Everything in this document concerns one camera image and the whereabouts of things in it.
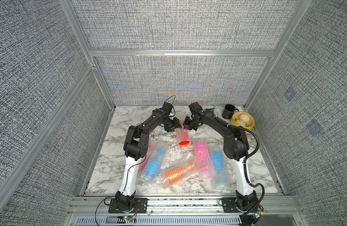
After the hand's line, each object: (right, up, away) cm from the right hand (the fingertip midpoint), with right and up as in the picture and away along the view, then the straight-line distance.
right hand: (182, 122), depth 98 cm
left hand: (-1, -3, 0) cm, 3 cm away
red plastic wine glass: (0, -8, -6) cm, 10 cm away
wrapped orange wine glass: (-7, -28, -22) cm, 37 cm away
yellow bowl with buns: (+45, +3, +7) cm, 46 cm away
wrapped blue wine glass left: (-18, -22, -17) cm, 33 cm away
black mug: (+35, +9, +9) cm, 38 cm away
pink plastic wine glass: (+11, -20, -15) cm, 27 cm away
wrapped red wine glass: (-24, -24, -16) cm, 38 cm away
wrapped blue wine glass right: (+20, -21, -16) cm, 33 cm away
